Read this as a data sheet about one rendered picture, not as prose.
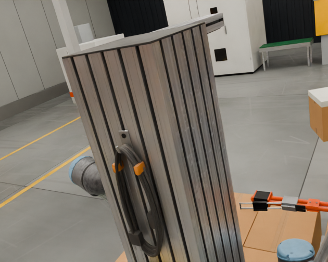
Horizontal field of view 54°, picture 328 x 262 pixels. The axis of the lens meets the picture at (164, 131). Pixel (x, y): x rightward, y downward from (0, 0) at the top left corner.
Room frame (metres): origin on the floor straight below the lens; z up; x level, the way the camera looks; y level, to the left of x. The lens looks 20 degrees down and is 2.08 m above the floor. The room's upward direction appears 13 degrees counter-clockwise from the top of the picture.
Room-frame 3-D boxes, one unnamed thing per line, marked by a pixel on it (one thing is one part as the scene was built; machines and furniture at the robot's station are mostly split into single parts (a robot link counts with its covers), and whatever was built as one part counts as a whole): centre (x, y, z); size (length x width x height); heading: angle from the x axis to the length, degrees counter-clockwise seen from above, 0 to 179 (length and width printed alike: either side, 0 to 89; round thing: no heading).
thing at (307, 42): (8.37, -3.58, 0.32); 1.25 x 0.50 x 0.64; 54
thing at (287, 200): (1.32, -0.52, 1.07); 0.07 x 0.07 x 0.04; 55
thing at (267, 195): (1.41, -0.41, 1.08); 0.08 x 0.07 x 0.05; 55
